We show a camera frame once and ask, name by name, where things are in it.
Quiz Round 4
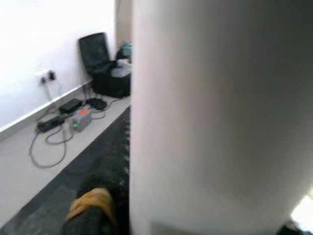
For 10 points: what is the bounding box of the black power adapter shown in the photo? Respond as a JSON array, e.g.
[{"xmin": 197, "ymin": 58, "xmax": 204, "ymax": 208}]
[{"xmin": 59, "ymin": 98, "xmax": 83, "ymax": 114}]

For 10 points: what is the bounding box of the wall socket with black plugs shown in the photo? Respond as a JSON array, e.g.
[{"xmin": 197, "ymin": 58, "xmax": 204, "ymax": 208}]
[{"xmin": 36, "ymin": 69, "xmax": 57, "ymax": 85}]

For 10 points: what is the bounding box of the grey floor cable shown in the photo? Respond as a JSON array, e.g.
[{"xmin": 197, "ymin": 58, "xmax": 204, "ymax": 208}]
[{"xmin": 29, "ymin": 80, "xmax": 115, "ymax": 168}]

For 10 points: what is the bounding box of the black power strip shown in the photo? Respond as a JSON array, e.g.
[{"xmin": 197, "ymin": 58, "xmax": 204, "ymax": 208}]
[{"xmin": 36, "ymin": 115, "xmax": 66, "ymax": 133}]

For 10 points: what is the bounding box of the teal plush toy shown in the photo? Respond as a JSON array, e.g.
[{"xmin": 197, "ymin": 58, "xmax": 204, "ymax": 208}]
[{"xmin": 116, "ymin": 41, "xmax": 134, "ymax": 61}]

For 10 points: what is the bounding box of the flat black router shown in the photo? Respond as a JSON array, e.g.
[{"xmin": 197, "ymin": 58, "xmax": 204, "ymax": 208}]
[{"xmin": 86, "ymin": 97, "xmax": 108, "ymax": 111}]

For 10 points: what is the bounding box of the white plastic bag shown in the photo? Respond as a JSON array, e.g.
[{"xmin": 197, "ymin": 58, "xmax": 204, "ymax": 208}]
[{"xmin": 110, "ymin": 62, "xmax": 133, "ymax": 79}]

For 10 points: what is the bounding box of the white plastic table leg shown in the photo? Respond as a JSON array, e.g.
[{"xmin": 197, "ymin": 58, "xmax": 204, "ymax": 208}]
[{"xmin": 128, "ymin": 0, "xmax": 313, "ymax": 235}]

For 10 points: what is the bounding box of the open black suitcase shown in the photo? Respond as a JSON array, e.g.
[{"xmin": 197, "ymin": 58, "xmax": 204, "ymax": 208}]
[{"xmin": 78, "ymin": 31, "xmax": 133, "ymax": 99}]

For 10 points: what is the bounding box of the yellow rubber band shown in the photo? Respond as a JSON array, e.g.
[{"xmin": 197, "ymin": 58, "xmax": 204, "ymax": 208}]
[{"xmin": 65, "ymin": 187, "xmax": 118, "ymax": 235}]

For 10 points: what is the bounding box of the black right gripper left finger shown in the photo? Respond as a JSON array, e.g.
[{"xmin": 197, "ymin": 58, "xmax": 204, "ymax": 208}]
[{"xmin": 62, "ymin": 110, "xmax": 132, "ymax": 235}]

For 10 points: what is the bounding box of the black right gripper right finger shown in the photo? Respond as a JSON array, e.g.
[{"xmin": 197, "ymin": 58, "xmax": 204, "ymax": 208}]
[{"xmin": 277, "ymin": 219, "xmax": 309, "ymax": 235}]

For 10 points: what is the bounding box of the grey charger with red label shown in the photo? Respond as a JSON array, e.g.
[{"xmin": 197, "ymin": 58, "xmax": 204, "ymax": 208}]
[{"xmin": 71, "ymin": 108, "xmax": 93, "ymax": 133}]

